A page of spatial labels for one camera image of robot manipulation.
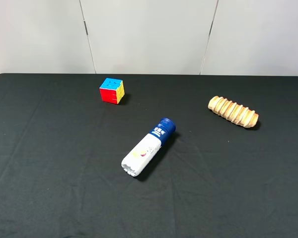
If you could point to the ridged bread loaf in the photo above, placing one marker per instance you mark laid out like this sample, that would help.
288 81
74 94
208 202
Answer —
233 112

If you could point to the black tablecloth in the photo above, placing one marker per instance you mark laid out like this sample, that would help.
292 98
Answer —
61 149

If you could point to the white bottle with blue cap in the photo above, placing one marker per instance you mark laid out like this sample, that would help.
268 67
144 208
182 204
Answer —
140 156

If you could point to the colourful puzzle cube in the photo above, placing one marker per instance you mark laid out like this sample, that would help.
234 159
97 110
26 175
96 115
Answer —
112 90

